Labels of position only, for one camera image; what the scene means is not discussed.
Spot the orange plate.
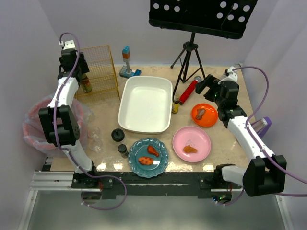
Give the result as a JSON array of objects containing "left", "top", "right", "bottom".
[{"left": 191, "top": 103, "right": 218, "bottom": 127}]

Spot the red label sauce bottle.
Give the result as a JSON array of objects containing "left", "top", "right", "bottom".
[{"left": 81, "top": 73, "right": 92, "bottom": 93}]

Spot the small yellow label bottle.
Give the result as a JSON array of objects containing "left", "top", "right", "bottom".
[{"left": 172, "top": 95, "right": 180, "bottom": 114}]

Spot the black lid shaker jar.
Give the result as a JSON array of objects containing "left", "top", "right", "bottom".
[{"left": 111, "top": 128, "right": 125, "bottom": 142}]

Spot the small black cap spice jar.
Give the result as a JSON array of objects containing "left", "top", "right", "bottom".
[{"left": 118, "top": 144, "right": 129, "bottom": 158}]

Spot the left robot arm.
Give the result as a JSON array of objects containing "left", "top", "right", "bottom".
[{"left": 38, "top": 48, "right": 98, "bottom": 188}]

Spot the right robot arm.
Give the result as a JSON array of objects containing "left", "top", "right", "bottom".
[{"left": 195, "top": 74, "right": 287, "bottom": 197}]

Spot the red glitter microphone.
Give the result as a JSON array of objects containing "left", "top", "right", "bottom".
[{"left": 179, "top": 76, "right": 202, "bottom": 105}]

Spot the brown meat slice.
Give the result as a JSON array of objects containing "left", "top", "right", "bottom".
[{"left": 195, "top": 108, "right": 206, "bottom": 120}]

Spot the pink plate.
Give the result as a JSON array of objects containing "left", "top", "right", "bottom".
[{"left": 172, "top": 126, "right": 212, "bottom": 163}]

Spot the toy brick tower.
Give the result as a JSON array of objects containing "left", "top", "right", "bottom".
[{"left": 119, "top": 46, "right": 142, "bottom": 79}]

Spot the orange fried nugget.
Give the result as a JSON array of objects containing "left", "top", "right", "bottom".
[{"left": 183, "top": 145, "right": 198, "bottom": 154}]

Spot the white rectangular baking dish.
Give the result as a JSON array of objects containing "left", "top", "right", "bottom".
[{"left": 118, "top": 76, "right": 173, "bottom": 134}]

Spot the black music stand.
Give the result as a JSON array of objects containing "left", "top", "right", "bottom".
[{"left": 149, "top": 0, "right": 257, "bottom": 83}]

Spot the clear glass cup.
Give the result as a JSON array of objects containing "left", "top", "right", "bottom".
[
  {"left": 89, "top": 139, "right": 103, "bottom": 153},
  {"left": 87, "top": 126, "right": 101, "bottom": 139}
]

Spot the pink trash basket with bag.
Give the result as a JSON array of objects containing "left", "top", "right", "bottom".
[{"left": 22, "top": 94, "right": 94, "bottom": 157}]

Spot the toy chicken drumstick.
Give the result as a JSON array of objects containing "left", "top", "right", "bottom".
[{"left": 147, "top": 145, "right": 160, "bottom": 157}]

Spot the teal scalloped plate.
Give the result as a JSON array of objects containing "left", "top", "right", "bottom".
[{"left": 128, "top": 138, "right": 168, "bottom": 178}]

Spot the toy grilled meat piece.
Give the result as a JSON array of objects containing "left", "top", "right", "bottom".
[{"left": 138, "top": 156, "right": 154, "bottom": 165}]

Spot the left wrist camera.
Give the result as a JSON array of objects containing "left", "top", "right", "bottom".
[{"left": 61, "top": 40, "right": 77, "bottom": 50}]

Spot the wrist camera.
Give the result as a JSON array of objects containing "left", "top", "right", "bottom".
[
  {"left": 61, "top": 40, "right": 77, "bottom": 50},
  {"left": 220, "top": 66, "right": 238, "bottom": 82}
]

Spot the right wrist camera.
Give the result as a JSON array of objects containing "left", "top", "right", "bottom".
[{"left": 220, "top": 66, "right": 238, "bottom": 82}]

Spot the gold wire basket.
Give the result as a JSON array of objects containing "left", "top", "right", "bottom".
[{"left": 75, "top": 45, "right": 120, "bottom": 104}]

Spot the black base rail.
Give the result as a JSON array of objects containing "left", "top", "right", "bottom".
[{"left": 71, "top": 172, "right": 240, "bottom": 199}]

